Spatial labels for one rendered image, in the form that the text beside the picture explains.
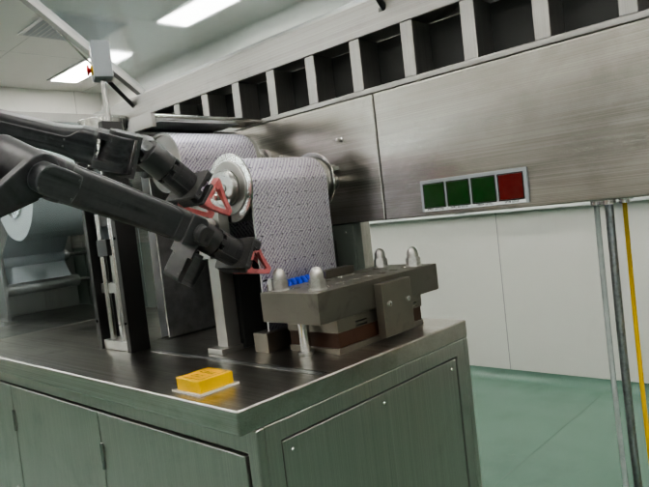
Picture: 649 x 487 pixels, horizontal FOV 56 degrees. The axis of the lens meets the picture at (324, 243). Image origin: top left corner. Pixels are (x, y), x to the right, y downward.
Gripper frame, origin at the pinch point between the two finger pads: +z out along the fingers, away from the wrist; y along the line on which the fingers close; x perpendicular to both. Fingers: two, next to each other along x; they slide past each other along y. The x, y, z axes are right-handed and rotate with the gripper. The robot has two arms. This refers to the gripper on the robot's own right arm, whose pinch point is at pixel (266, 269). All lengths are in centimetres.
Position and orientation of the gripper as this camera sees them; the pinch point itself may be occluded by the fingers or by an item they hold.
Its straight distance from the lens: 130.0
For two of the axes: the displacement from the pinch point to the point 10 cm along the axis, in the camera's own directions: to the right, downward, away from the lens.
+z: 6.5, 4.0, 6.5
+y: 7.2, -0.5, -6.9
